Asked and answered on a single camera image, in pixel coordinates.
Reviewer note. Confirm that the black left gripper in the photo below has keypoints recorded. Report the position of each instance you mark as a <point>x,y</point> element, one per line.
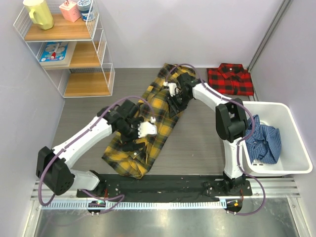
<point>128,143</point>

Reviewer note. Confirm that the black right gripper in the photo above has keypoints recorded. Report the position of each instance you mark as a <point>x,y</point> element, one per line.
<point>174,107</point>

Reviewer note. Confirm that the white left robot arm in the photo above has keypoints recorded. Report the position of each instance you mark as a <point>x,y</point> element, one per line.
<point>55,166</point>

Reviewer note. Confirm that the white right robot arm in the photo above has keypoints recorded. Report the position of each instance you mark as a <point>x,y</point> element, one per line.
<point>230,122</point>

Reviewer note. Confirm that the red plaid folded shirt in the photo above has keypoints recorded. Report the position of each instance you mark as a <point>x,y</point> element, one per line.
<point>230,79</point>

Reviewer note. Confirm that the blue checked shirt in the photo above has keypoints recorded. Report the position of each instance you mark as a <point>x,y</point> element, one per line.
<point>264,145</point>

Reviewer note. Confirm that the blue white book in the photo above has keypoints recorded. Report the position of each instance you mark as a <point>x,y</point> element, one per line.
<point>57,54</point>

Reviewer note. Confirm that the white plastic bin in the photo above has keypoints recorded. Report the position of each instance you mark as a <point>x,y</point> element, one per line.
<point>294,158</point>

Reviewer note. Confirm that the blue white patterned cup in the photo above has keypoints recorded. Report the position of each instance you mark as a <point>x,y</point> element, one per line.
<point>85,8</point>

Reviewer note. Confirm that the pink box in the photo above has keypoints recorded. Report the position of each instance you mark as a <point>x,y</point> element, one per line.
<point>69,10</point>

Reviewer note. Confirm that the yellow pitcher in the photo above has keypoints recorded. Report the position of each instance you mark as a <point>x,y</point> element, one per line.
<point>39,13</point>

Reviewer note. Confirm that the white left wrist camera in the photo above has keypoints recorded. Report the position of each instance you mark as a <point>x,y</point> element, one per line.
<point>147,128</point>

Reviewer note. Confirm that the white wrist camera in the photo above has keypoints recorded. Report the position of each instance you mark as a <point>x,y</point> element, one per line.
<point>147,128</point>
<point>172,87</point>

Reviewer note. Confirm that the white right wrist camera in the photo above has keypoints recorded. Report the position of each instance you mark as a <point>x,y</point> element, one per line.
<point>172,87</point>

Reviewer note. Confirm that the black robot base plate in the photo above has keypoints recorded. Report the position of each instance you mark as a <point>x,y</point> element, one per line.
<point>172,188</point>

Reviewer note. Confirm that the white wire wooden shelf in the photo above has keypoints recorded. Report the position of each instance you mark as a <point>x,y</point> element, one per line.
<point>68,40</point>

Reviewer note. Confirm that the aluminium rail frame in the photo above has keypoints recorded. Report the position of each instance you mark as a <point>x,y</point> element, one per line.
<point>174,206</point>

